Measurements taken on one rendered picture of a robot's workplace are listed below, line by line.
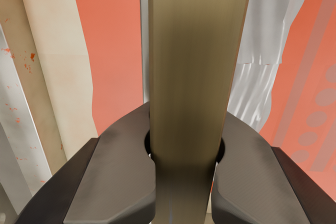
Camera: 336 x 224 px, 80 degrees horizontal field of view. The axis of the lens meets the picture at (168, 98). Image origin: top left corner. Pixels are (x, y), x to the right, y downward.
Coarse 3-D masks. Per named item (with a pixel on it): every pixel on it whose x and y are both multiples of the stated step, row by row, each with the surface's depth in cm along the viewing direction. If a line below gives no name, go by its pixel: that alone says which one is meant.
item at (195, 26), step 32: (160, 0) 6; (192, 0) 6; (224, 0) 5; (160, 32) 6; (192, 32) 6; (224, 32) 6; (160, 64) 7; (192, 64) 6; (224, 64) 6; (160, 96) 7; (192, 96) 7; (224, 96) 7; (160, 128) 8; (192, 128) 8; (160, 160) 8; (192, 160) 8; (160, 192) 9; (192, 192) 9
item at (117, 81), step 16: (96, 64) 22; (112, 64) 22; (128, 64) 22; (288, 64) 21; (96, 80) 23; (112, 80) 23; (128, 80) 22; (288, 80) 22; (96, 96) 24; (112, 96) 24; (128, 96) 23; (272, 96) 23; (96, 112) 25; (112, 112) 25; (128, 112) 24; (272, 112) 24; (96, 128) 26; (272, 128) 25; (320, 176) 28
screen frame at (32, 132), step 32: (0, 0) 17; (0, 32) 17; (0, 64) 18; (32, 64) 21; (0, 96) 20; (32, 96) 21; (32, 128) 22; (32, 160) 24; (64, 160) 28; (32, 192) 27
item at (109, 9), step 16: (80, 0) 19; (96, 0) 19; (112, 0) 19; (128, 0) 19; (304, 0) 18; (80, 16) 20; (96, 16) 20; (112, 16) 19; (128, 16) 19; (304, 16) 19; (96, 32) 20; (112, 32) 20; (128, 32) 20; (288, 32) 19; (304, 32) 19; (96, 48) 21; (112, 48) 21; (128, 48) 21; (288, 48) 20
